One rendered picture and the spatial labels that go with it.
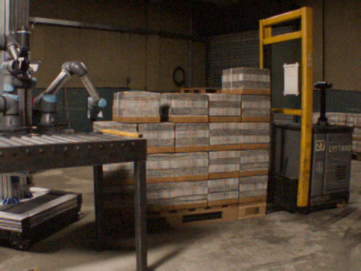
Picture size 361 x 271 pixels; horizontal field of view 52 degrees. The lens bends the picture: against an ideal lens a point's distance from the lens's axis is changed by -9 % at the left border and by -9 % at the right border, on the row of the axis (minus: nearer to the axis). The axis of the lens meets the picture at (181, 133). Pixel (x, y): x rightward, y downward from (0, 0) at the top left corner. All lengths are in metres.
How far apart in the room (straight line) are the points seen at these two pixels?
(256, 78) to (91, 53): 7.28
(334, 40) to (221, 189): 6.90
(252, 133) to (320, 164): 0.74
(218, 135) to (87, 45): 7.36
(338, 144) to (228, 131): 1.13
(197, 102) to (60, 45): 7.09
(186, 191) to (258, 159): 0.70
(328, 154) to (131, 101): 1.86
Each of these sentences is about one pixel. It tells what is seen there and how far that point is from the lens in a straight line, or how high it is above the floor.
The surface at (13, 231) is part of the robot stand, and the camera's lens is 2.77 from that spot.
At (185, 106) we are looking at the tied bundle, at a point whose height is 0.95.
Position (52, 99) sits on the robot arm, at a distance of 3.18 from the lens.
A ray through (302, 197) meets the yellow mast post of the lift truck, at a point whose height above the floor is 0.18.
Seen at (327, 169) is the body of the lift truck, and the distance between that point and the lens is 3.74.
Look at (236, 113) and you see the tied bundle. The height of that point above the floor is 0.91.
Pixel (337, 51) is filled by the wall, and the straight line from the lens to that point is 9.59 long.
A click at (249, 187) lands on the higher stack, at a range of 3.43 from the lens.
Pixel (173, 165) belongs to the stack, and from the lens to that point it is 3.08.
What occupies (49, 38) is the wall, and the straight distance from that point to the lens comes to 9.82.
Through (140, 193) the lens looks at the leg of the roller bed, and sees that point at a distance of 2.17.
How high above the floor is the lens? 1.01
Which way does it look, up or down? 5 degrees down
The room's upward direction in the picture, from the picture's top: 1 degrees clockwise
